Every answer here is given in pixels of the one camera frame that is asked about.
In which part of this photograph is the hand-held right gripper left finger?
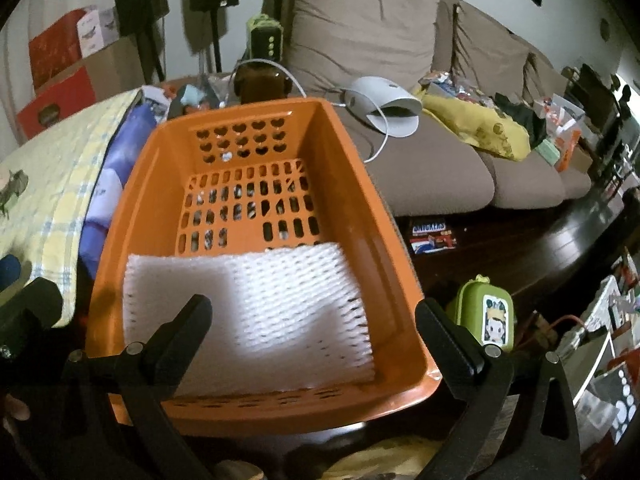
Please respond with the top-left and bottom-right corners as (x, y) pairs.
(46, 294), (213, 480)

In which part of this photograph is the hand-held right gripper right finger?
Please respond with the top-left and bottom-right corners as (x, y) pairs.
(415, 297), (583, 480)

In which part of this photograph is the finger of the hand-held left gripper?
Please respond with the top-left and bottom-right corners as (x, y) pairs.
(0, 255), (66, 333)

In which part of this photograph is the white foam net sheet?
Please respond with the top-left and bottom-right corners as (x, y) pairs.
(122, 242), (376, 398)

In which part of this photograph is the orange plastic basket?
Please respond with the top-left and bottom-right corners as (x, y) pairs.
(85, 97), (443, 436)

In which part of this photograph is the person's left hand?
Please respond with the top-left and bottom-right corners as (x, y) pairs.
(5, 395), (32, 421)

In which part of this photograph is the green lunch box with sticker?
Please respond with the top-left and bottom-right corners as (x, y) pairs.
(445, 275), (516, 348)

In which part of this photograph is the brown candy box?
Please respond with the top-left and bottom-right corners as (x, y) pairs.
(409, 217), (458, 256)

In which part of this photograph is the purple bag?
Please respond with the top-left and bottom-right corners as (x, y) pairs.
(80, 102), (173, 281)

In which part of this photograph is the yellow checked tablecloth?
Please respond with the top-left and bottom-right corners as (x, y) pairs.
(0, 87), (146, 328)

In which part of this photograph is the brown sofa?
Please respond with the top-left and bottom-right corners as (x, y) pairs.
(260, 0), (598, 216)

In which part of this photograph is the red box with oval label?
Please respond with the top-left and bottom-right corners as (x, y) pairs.
(16, 67), (96, 141)

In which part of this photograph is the mint green box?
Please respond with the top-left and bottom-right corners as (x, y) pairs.
(532, 137), (561, 166)

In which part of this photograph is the yellow cloth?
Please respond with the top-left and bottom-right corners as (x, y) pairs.
(417, 82), (531, 161)

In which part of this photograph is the black cloth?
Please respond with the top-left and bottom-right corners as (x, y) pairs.
(495, 92), (548, 146)

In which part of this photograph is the printed paper leaflet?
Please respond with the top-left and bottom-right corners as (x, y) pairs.
(142, 85), (173, 116)

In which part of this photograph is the white dome nail lamp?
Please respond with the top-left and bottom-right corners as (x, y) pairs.
(340, 76), (425, 137)

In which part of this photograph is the brown cardboard box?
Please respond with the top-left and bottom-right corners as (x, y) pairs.
(35, 35), (161, 106)

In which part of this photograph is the white orange paper bag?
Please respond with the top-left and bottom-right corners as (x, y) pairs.
(532, 95), (583, 171)

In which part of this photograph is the pile of snack packets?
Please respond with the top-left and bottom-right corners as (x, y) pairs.
(420, 70), (496, 106)

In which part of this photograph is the red patterned gift box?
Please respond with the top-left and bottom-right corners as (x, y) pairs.
(28, 8), (98, 91)

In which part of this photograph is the black speaker stand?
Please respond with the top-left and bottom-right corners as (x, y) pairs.
(210, 5), (223, 73)
(137, 30), (166, 83)

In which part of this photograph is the small brown sofa cushion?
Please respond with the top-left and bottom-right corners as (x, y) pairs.
(522, 52), (568, 106)

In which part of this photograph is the dark wooden cabinet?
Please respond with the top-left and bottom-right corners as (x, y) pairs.
(562, 65), (621, 161)

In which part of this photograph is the white pink small box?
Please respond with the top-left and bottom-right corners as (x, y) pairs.
(77, 6), (121, 58)

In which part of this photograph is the medium brown sofa cushion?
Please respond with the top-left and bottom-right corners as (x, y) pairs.
(452, 2), (531, 106)

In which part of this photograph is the green black power station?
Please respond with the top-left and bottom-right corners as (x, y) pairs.
(246, 14), (285, 61)

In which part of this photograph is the large brown sofa cushion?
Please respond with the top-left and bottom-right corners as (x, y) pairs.
(290, 0), (441, 93)

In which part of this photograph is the orange cable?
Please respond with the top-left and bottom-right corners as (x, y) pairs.
(517, 314), (583, 356)

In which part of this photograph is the white cable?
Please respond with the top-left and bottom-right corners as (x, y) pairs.
(227, 59), (393, 163)

